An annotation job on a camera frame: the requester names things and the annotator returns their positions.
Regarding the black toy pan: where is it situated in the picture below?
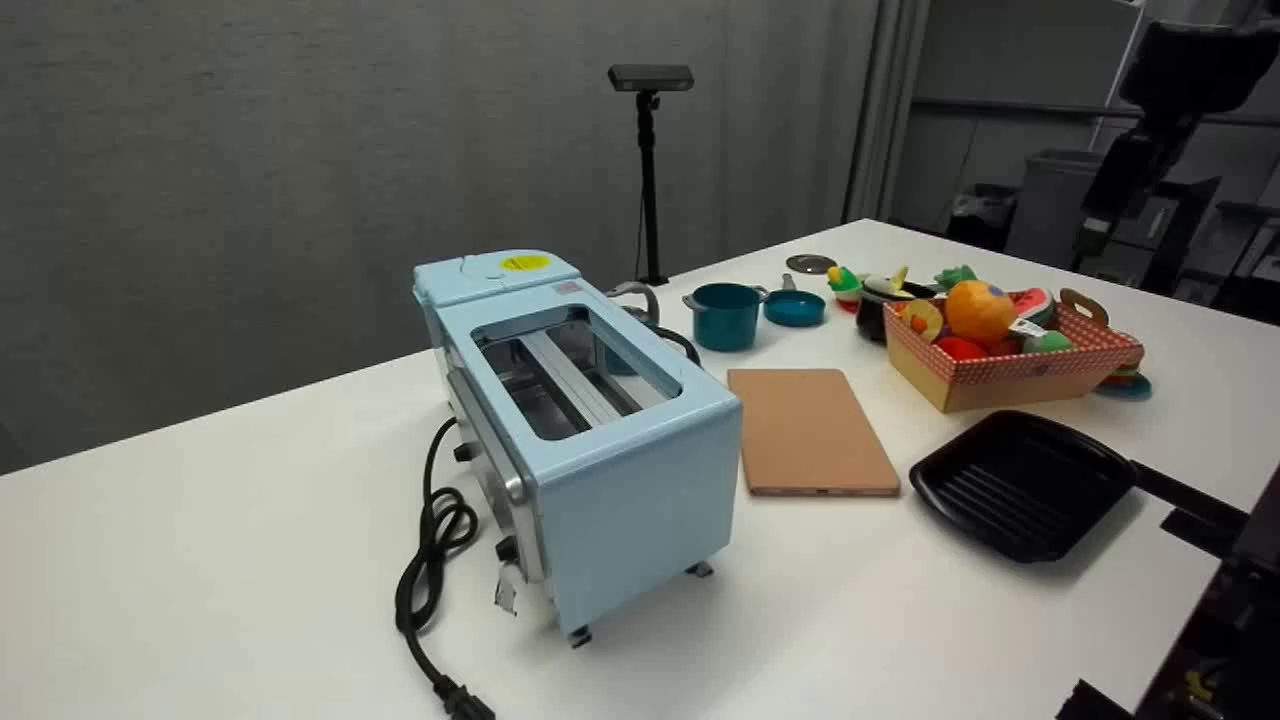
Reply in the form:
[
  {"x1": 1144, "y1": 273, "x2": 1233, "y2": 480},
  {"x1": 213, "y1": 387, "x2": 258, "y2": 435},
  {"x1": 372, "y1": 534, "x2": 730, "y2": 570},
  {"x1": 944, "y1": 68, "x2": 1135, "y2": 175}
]
[{"x1": 850, "y1": 292, "x2": 897, "y2": 347}]

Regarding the teal toy plate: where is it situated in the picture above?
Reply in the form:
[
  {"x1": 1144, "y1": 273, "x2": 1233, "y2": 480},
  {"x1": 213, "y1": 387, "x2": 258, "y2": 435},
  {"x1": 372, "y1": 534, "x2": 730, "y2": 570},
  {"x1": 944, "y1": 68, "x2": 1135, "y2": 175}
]
[{"x1": 1091, "y1": 368, "x2": 1156, "y2": 405}]

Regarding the red checkered cardboard box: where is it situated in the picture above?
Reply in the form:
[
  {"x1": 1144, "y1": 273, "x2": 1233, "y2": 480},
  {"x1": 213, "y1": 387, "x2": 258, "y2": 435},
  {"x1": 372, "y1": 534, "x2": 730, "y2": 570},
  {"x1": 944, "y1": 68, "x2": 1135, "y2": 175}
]
[{"x1": 880, "y1": 283, "x2": 1147, "y2": 415}]

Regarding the watermelon slice plush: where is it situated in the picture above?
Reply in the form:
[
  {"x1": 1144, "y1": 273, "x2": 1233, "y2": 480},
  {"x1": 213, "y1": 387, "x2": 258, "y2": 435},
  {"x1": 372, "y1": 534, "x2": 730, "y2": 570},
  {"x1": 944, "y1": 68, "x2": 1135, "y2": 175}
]
[{"x1": 1002, "y1": 283, "x2": 1064, "y2": 337}]

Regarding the grey bin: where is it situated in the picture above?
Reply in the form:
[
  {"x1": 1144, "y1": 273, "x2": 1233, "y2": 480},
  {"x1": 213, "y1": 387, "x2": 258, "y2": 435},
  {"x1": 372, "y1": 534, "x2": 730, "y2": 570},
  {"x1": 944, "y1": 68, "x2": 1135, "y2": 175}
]
[{"x1": 1002, "y1": 146, "x2": 1112, "y2": 273}]

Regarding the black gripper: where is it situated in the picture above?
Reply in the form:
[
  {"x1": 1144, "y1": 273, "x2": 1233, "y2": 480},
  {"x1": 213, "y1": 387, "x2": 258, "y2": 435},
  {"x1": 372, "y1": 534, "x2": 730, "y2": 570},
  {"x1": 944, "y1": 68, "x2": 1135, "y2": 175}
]
[{"x1": 1127, "y1": 110, "x2": 1206, "y2": 184}]

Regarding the teal toy lid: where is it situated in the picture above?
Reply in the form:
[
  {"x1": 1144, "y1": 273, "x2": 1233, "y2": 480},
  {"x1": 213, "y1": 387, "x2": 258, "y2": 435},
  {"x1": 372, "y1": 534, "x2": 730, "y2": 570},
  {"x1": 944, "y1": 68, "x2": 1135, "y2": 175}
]
[{"x1": 760, "y1": 283, "x2": 830, "y2": 332}]

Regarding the orange plush toy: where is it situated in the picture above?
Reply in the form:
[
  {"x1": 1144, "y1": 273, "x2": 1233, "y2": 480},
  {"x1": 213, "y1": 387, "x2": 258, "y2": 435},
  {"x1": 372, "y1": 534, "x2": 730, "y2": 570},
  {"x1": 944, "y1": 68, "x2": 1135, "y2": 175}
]
[{"x1": 940, "y1": 275, "x2": 1018, "y2": 343}]

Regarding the black camera on stand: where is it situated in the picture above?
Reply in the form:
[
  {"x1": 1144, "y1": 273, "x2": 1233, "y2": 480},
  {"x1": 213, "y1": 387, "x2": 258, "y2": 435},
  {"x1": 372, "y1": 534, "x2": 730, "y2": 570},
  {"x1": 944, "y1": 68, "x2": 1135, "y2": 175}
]
[{"x1": 603, "y1": 60, "x2": 700, "y2": 287}]

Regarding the brown cutting board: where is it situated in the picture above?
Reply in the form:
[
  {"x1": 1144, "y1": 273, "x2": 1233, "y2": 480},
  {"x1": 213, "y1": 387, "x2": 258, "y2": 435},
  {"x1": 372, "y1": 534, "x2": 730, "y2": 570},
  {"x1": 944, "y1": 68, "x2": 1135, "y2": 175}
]
[{"x1": 725, "y1": 364, "x2": 904, "y2": 505}]

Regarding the black ridged grill tray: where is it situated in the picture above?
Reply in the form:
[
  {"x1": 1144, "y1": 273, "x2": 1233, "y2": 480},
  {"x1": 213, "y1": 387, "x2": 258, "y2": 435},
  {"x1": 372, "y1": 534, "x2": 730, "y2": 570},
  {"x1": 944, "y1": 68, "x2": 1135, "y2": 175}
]
[{"x1": 908, "y1": 406, "x2": 1140, "y2": 567}]

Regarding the red tomato plush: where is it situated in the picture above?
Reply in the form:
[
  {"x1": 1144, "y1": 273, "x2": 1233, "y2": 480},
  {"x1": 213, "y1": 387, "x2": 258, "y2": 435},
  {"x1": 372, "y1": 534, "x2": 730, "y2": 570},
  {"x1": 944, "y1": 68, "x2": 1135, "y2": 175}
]
[{"x1": 936, "y1": 332, "x2": 993, "y2": 368}]

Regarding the green and yellow toy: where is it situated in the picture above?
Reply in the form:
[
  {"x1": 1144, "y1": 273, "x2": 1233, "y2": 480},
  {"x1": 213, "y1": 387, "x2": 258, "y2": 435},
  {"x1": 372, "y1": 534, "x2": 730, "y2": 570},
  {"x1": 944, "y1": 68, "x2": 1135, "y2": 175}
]
[{"x1": 824, "y1": 260, "x2": 870, "y2": 309}]

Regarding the black power cord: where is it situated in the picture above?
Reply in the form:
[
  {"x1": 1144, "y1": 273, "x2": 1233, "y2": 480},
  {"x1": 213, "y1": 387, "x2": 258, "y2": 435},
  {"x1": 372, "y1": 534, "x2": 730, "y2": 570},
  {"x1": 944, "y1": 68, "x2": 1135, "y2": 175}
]
[{"x1": 391, "y1": 411, "x2": 500, "y2": 720}]

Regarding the teal toy pot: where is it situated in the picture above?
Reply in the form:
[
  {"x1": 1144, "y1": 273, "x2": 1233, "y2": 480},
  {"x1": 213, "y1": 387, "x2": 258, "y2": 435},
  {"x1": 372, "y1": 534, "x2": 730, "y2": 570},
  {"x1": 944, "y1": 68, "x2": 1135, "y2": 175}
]
[{"x1": 679, "y1": 275, "x2": 773, "y2": 356}]

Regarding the light blue toaster oven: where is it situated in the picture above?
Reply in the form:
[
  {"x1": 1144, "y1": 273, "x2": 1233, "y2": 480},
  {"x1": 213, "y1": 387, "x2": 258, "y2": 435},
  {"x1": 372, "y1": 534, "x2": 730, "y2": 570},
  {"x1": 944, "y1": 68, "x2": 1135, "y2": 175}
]
[{"x1": 406, "y1": 242, "x2": 749, "y2": 650}]

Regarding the yellow rimmed slice plush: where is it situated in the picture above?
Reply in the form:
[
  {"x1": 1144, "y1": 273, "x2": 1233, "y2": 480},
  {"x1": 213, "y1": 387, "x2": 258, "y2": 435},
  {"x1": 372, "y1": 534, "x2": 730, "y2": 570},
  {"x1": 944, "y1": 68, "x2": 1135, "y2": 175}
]
[{"x1": 893, "y1": 295, "x2": 951, "y2": 343}]

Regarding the silver table grommet disc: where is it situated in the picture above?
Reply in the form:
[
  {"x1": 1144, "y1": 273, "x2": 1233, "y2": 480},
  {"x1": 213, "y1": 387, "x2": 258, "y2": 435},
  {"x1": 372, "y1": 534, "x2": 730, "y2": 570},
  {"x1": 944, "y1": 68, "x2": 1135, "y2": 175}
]
[{"x1": 781, "y1": 247, "x2": 839, "y2": 278}]

